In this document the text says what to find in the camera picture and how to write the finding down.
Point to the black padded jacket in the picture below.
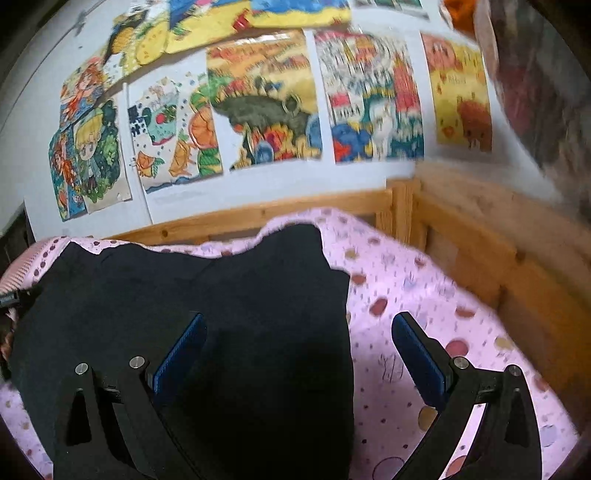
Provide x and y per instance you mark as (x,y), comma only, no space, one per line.
(231,300)

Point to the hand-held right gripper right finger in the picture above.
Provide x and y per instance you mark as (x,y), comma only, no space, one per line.
(422,360)

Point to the grey hanging cloth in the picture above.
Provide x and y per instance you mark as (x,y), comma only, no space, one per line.
(531,92)

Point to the black bird wall poster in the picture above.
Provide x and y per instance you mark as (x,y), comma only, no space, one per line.
(134,41)

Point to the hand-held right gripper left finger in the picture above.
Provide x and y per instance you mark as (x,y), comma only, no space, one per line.
(180,355)

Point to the red-haired character wall poster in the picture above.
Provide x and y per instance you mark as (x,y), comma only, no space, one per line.
(81,87)

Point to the dark hat wall poster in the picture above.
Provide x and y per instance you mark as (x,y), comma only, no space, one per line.
(263,106)

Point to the blue and yellow wall poster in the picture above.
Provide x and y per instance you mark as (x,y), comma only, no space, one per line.
(300,11)

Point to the person's left hand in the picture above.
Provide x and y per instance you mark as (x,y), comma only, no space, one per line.
(5,341)

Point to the pink striped pillow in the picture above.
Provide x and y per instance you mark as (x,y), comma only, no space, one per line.
(27,267)

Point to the blue bird city wall poster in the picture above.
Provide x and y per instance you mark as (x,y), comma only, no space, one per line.
(369,101)

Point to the wooden bed frame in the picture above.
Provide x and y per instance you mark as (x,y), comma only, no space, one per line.
(485,240)

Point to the orange fruit wall poster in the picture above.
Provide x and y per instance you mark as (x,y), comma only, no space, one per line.
(175,134)

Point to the yellow bear wall poster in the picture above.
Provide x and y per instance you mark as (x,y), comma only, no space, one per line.
(461,92)

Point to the pink spotted bedsheet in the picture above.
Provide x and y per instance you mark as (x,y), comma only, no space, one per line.
(392,286)

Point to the yellow patterned wall poster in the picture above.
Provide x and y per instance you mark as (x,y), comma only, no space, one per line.
(207,27)

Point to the blond character wall poster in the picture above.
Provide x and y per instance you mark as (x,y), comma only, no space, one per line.
(87,152)

